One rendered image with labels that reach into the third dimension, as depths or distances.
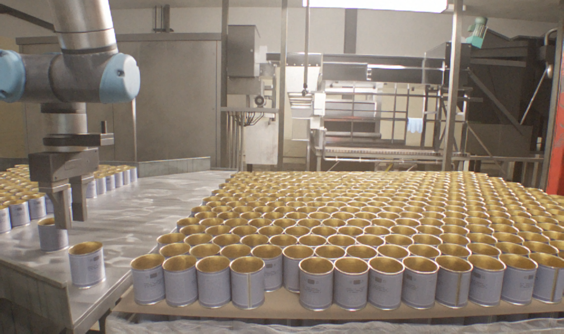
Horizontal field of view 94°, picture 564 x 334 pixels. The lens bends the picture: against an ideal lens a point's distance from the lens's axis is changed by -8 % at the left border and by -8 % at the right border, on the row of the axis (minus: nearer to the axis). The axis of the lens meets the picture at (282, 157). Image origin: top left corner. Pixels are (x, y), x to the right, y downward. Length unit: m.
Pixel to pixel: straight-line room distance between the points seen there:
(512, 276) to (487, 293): 0.06
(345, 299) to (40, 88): 0.62
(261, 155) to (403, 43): 7.03
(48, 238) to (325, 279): 0.73
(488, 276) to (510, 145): 4.39
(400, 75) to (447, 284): 3.34
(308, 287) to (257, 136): 3.02
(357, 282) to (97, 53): 0.57
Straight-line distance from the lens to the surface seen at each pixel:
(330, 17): 9.36
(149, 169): 1.90
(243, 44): 3.06
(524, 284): 0.74
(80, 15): 0.48
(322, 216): 0.91
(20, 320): 1.01
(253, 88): 3.07
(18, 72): 0.54
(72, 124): 0.64
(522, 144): 5.14
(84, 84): 0.50
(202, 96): 3.34
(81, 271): 0.74
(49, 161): 0.62
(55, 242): 0.97
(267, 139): 3.50
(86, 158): 0.69
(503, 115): 4.90
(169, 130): 3.46
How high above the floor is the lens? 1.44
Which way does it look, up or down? 7 degrees down
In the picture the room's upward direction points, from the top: 2 degrees clockwise
